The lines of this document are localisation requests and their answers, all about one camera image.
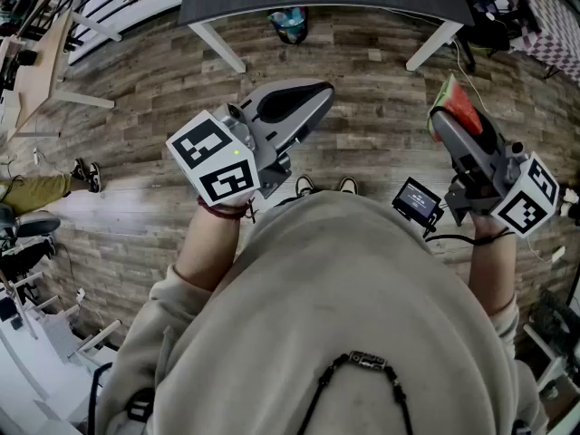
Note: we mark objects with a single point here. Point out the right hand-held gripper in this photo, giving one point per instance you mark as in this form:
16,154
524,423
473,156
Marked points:
525,197

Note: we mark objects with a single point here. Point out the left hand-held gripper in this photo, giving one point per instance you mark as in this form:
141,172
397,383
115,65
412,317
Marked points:
213,161

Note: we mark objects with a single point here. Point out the red watermelon slice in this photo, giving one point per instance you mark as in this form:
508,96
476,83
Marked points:
462,102

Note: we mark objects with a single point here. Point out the person's right forearm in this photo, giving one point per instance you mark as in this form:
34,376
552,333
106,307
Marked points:
494,270

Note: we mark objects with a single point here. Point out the person's left forearm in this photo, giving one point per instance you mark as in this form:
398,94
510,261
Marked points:
208,252

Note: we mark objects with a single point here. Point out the black trash bin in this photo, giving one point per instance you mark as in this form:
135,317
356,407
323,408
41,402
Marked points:
290,30

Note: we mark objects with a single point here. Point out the person's left shoe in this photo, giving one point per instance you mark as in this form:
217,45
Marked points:
306,185

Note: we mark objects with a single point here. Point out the person's shoe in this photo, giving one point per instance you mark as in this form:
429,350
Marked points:
95,177
306,185
348,185
79,170

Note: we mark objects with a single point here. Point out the small black display screen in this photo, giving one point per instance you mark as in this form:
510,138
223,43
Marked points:
416,200

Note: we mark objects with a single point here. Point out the person's right shoe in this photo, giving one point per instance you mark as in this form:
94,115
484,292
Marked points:
348,185

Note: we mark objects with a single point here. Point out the black office chair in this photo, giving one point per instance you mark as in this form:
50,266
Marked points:
491,30

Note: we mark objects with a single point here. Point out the checkered cloth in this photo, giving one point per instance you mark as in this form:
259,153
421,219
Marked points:
557,30

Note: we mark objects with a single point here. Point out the white power strip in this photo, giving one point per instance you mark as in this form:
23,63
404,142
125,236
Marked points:
557,254

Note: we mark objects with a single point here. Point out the beige sweatshirt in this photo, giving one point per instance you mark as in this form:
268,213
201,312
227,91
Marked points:
317,288

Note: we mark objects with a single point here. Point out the light wooden table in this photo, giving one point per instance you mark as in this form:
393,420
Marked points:
41,70

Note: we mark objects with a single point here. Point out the black metal railing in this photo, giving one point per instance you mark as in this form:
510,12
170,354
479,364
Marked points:
45,9

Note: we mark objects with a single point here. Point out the black round stool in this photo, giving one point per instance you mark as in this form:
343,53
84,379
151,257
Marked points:
36,225

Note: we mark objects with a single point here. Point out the white wooden chair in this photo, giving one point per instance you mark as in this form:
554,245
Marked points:
102,333

